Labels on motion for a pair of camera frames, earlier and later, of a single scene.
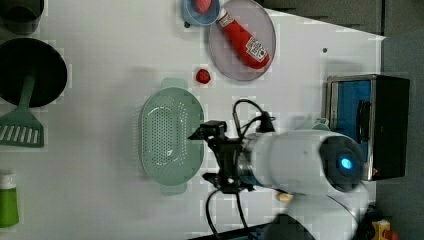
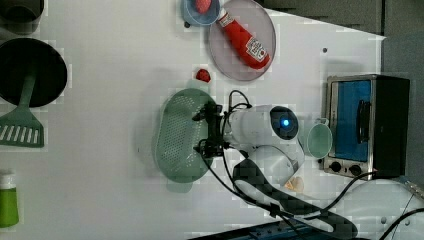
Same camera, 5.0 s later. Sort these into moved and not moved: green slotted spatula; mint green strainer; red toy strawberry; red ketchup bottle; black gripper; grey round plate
Moved: black gripper; mint green strainer
Not moved: green slotted spatula; red toy strawberry; grey round plate; red ketchup bottle
